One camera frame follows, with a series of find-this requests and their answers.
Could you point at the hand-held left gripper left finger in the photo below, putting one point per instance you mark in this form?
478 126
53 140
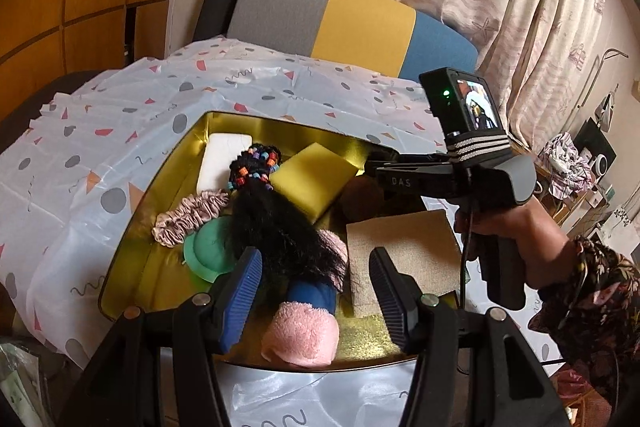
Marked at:
240 302

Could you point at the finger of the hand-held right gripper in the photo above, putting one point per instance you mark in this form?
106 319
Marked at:
410 162

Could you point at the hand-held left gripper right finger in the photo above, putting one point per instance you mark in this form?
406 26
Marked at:
392 302

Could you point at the brown round puff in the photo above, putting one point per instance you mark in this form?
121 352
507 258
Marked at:
362 202

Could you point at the beige cloth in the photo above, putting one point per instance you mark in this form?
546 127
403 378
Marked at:
405 237

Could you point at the pink towel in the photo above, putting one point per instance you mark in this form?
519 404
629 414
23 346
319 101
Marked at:
300 332

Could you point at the black beaded hairpiece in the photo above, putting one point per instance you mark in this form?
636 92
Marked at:
280 227

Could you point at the yellow sponge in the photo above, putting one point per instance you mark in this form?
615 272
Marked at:
315 177

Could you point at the gold metal box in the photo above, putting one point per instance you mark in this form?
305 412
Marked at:
145 277

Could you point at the pink scrunchie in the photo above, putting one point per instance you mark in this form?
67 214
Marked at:
185 217

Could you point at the white soap bar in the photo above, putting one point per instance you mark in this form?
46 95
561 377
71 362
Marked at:
220 162

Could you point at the person's right forearm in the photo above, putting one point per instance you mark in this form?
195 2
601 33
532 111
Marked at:
590 307

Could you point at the person's right hand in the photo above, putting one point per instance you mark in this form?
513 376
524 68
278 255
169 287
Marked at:
530 237

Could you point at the pile of clothes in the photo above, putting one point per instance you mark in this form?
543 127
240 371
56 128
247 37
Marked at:
565 157

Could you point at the black monitor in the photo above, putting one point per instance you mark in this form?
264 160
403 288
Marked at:
587 137

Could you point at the white round fan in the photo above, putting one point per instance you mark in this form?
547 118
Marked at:
600 165

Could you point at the cluttered storage shelf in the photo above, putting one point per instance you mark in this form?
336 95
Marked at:
620 217

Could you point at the garment steamer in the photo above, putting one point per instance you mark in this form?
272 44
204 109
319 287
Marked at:
606 112

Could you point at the grey yellow blue chair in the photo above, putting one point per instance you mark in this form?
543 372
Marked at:
370 27

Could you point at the grey hanger pole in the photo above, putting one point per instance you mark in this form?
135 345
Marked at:
594 69

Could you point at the pink quilt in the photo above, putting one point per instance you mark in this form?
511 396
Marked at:
575 387

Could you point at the clear plastic bag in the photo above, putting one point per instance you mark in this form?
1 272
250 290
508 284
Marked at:
20 382

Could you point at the patterned tablecloth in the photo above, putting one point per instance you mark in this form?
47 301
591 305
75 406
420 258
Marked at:
100 107

